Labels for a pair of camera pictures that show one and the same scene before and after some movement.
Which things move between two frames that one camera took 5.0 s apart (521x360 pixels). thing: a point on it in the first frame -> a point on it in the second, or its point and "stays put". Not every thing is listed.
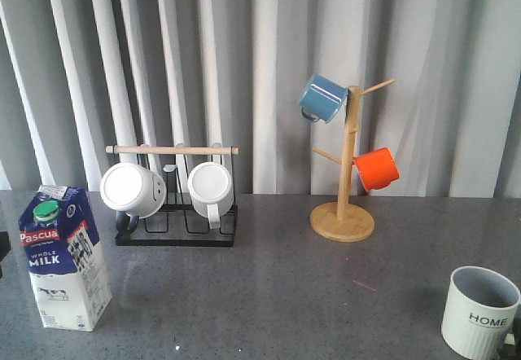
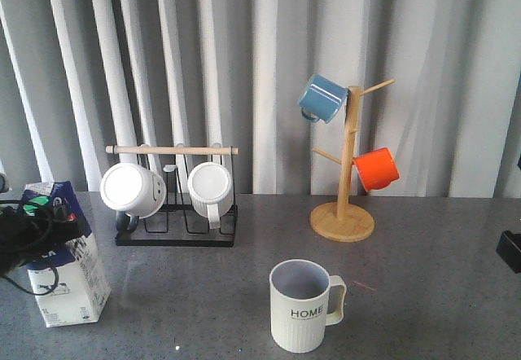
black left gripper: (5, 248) -> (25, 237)
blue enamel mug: (322, 99) stays put
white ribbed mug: (212, 190) stays put
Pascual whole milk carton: (65, 258) stays put
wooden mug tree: (345, 221) stays put
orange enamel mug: (377, 169) stays put
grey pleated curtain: (90, 58) stays put
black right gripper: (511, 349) -> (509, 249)
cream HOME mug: (480, 311) -> (299, 292)
